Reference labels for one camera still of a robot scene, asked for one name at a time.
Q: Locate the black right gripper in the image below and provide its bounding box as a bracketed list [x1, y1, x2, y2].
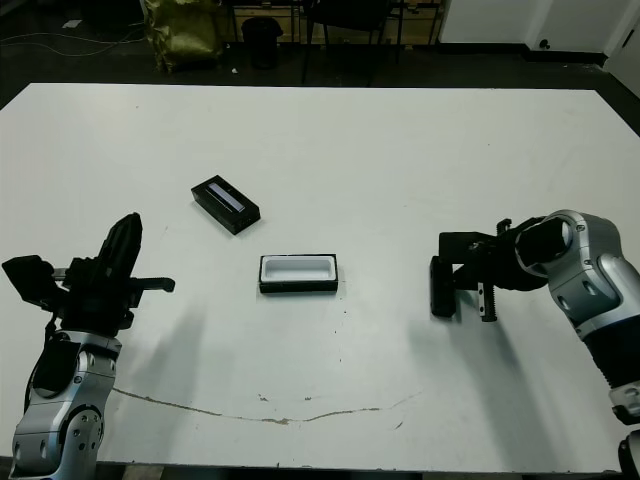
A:
[452, 218, 546, 324]

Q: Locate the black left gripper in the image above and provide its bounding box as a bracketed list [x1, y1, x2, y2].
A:
[52, 213, 176, 337]

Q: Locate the black camera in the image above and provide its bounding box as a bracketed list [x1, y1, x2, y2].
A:
[428, 255, 457, 319]

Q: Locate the black lid with silver stripe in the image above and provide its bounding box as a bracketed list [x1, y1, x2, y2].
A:
[190, 173, 264, 235]

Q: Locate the black box with white insert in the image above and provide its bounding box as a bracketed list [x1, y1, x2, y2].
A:
[258, 253, 341, 295]

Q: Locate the yellow-green plastic bag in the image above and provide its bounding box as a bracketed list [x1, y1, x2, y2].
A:
[144, 0, 224, 71]

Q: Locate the black waste bin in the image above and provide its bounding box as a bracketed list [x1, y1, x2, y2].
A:
[242, 17, 284, 70]

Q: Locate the black chair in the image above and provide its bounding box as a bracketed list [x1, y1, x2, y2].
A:
[301, 0, 404, 86]

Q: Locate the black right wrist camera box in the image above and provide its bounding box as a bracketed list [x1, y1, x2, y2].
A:
[438, 231, 502, 267]

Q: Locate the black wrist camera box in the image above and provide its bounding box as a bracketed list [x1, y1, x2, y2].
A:
[1, 254, 57, 310]
[438, 231, 502, 267]

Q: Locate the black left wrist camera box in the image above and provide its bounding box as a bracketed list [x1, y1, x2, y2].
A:
[1, 254, 57, 310]

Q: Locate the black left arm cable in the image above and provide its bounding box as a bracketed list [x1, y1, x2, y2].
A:
[22, 319, 61, 401]

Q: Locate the thin white floor cable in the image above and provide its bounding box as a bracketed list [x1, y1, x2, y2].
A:
[0, 27, 146, 57]

